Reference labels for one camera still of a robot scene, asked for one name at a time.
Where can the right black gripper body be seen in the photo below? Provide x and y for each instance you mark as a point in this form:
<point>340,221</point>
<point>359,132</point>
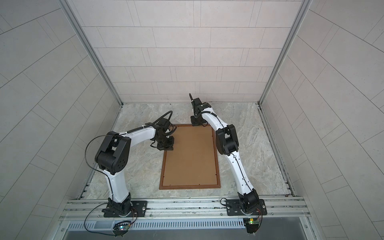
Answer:
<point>198,121</point>

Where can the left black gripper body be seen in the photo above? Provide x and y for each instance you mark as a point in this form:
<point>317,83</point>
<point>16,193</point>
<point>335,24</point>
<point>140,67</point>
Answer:
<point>165,142</point>

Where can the brown cardboard backing board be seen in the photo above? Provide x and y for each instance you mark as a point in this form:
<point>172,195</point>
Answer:
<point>192,162</point>

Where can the brown wooden picture frame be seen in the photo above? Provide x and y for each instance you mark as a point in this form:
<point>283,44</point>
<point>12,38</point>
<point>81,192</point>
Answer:
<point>189,186</point>

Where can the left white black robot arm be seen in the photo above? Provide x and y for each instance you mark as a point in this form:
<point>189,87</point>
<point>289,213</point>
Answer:
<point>113,154</point>

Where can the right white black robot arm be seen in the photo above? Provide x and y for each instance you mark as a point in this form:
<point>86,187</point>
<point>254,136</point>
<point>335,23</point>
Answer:
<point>227,144</point>

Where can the left controller circuit board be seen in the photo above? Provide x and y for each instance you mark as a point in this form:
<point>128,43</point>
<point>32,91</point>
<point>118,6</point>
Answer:
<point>121,228</point>

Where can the controller circuit board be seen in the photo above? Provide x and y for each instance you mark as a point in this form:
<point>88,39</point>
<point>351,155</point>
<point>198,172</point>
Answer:
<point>251,225</point>
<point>121,228</point>

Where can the right controller circuit board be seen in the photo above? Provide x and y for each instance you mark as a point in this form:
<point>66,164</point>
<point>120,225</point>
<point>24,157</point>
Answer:
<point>251,225</point>

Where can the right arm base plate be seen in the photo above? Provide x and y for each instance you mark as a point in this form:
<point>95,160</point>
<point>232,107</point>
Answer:
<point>234,208</point>

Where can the aluminium mounting rail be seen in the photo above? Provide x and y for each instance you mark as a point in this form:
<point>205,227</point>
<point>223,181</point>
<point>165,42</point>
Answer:
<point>186,208</point>

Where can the right corner aluminium post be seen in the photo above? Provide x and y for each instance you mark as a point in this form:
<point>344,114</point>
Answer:
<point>287,44</point>

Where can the corner aluminium post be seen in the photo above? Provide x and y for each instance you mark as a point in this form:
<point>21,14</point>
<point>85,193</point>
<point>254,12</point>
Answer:
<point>87,45</point>
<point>287,44</point>

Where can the left corner aluminium post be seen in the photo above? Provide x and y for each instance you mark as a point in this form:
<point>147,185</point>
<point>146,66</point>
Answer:
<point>87,45</point>

